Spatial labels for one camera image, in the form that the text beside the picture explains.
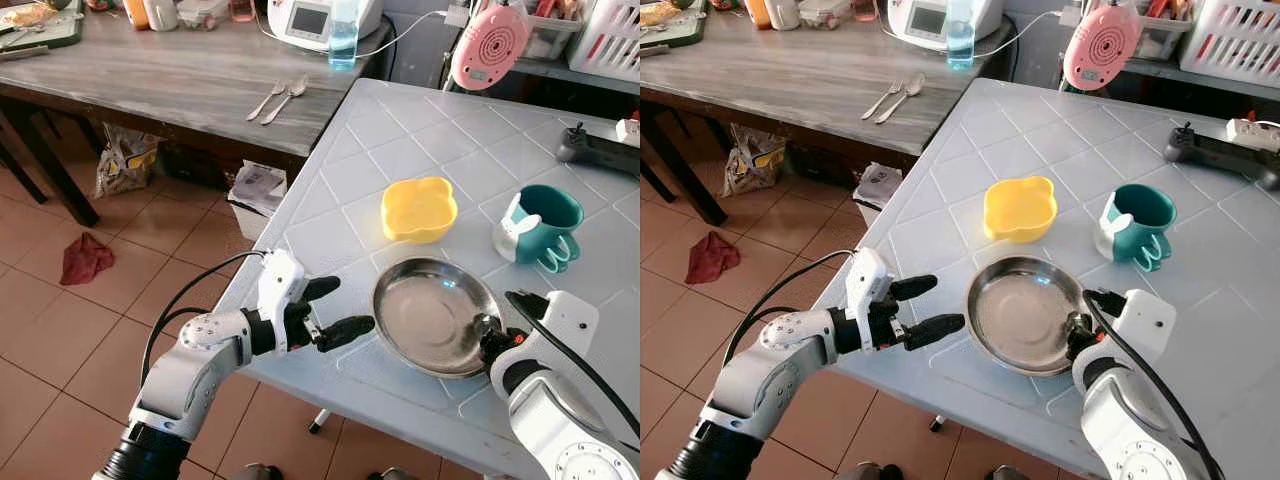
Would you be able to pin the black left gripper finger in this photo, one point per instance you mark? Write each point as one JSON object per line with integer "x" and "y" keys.
{"x": 350, "y": 330}
{"x": 915, "y": 287}
{"x": 322, "y": 288}
{"x": 940, "y": 330}

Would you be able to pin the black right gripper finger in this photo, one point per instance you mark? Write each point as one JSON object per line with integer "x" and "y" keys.
{"x": 1107, "y": 303}
{"x": 1075, "y": 326}
{"x": 487, "y": 330}
{"x": 527, "y": 305}

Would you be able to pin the steel plate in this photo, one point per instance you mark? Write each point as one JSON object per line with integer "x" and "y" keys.
{"x": 425, "y": 315}
{"x": 1020, "y": 315}

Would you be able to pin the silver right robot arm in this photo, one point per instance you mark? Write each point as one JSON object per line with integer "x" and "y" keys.
{"x": 560, "y": 420}
{"x": 1130, "y": 430}

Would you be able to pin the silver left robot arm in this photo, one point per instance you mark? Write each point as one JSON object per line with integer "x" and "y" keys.
{"x": 770, "y": 370}
{"x": 190, "y": 370}

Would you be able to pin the teal cup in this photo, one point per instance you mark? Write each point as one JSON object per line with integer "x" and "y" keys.
{"x": 550, "y": 215}
{"x": 1145, "y": 215}

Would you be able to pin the white plastic bin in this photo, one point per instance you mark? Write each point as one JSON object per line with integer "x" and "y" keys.
{"x": 880, "y": 185}
{"x": 258, "y": 190}

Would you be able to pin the yellow plastic bowl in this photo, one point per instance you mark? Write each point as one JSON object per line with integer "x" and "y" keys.
{"x": 1020, "y": 210}
{"x": 418, "y": 210}

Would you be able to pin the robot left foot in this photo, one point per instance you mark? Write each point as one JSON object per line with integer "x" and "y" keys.
{"x": 262, "y": 472}
{"x": 878, "y": 472}

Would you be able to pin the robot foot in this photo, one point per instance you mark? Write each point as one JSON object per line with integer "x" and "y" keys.
{"x": 262, "y": 472}
{"x": 878, "y": 472}
{"x": 390, "y": 474}
{"x": 1010, "y": 474}

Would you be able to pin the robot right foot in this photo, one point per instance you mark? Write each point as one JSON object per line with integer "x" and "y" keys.
{"x": 390, "y": 474}
{"x": 1010, "y": 474}

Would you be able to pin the black controller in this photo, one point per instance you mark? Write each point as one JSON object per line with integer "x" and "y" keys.
{"x": 590, "y": 150}
{"x": 1210, "y": 150}

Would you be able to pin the red cloth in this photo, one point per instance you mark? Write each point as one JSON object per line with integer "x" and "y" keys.
{"x": 85, "y": 260}
{"x": 712, "y": 258}

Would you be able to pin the steel fork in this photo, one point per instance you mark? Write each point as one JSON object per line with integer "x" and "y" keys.
{"x": 880, "y": 102}
{"x": 265, "y": 102}

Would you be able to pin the white charger block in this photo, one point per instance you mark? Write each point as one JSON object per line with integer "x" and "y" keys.
{"x": 1250, "y": 133}
{"x": 628, "y": 132}

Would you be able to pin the steel spoon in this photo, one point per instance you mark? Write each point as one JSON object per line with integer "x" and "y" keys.
{"x": 297, "y": 88}
{"x": 914, "y": 86}

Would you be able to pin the patterned shopping bag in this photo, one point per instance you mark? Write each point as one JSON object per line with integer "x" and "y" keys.
{"x": 752, "y": 165}
{"x": 125, "y": 165}

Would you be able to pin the dark wooden table leg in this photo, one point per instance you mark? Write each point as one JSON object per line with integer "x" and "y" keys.
{"x": 690, "y": 170}
{"x": 60, "y": 170}

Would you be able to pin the pink round fan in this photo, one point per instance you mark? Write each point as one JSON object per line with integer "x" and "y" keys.
{"x": 490, "y": 45}
{"x": 1100, "y": 45}

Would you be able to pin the white kitchen machine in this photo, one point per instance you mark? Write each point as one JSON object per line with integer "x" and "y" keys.
{"x": 300, "y": 20}
{"x": 920, "y": 20}

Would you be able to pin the clear storage box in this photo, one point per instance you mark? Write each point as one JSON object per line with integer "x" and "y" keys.
{"x": 555, "y": 35}
{"x": 1165, "y": 35}

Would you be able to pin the white plastic basket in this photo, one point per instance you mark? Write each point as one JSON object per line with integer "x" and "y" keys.
{"x": 1230, "y": 40}
{"x": 605, "y": 40}

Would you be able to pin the pink drinking bottle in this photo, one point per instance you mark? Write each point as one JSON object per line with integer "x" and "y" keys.
{"x": 865, "y": 8}
{"x": 242, "y": 8}

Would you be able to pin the clear lidded food container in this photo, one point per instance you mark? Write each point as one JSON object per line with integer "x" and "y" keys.
{"x": 825, "y": 12}
{"x": 204, "y": 12}

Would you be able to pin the white mug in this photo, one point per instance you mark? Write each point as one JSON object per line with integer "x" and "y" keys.
{"x": 784, "y": 12}
{"x": 162, "y": 12}

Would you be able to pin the dark green tray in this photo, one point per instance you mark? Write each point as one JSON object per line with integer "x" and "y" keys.
{"x": 62, "y": 32}
{"x": 686, "y": 32}

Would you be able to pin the orange sauce bottle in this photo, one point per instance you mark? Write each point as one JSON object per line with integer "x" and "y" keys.
{"x": 136, "y": 12}
{"x": 757, "y": 12}

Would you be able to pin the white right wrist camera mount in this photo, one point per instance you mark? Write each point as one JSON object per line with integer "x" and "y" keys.
{"x": 570, "y": 320}
{"x": 1145, "y": 320}

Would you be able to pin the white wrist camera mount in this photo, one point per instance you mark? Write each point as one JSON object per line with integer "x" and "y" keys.
{"x": 1145, "y": 320}
{"x": 280, "y": 280}
{"x": 570, "y": 320}
{"x": 868, "y": 280}

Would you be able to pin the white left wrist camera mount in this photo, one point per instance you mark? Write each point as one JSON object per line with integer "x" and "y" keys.
{"x": 868, "y": 280}
{"x": 280, "y": 280}

